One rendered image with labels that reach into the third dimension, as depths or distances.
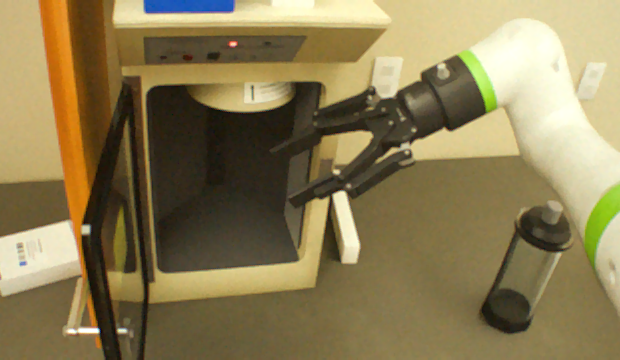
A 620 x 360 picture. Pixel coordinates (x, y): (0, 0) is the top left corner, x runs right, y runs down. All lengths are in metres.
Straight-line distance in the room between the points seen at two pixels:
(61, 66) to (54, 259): 0.51
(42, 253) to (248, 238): 0.39
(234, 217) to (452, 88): 0.54
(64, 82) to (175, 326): 0.50
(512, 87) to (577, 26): 0.85
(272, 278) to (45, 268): 0.41
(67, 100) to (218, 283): 0.48
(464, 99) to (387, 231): 0.56
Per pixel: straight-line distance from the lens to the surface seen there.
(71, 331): 0.69
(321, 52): 0.76
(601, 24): 1.67
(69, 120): 0.73
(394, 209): 1.33
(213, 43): 0.70
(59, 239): 1.16
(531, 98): 0.79
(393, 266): 1.18
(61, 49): 0.69
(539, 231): 0.99
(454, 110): 0.76
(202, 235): 1.08
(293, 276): 1.07
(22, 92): 1.32
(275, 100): 0.87
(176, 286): 1.04
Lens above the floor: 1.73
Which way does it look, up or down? 35 degrees down
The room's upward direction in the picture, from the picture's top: 8 degrees clockwise
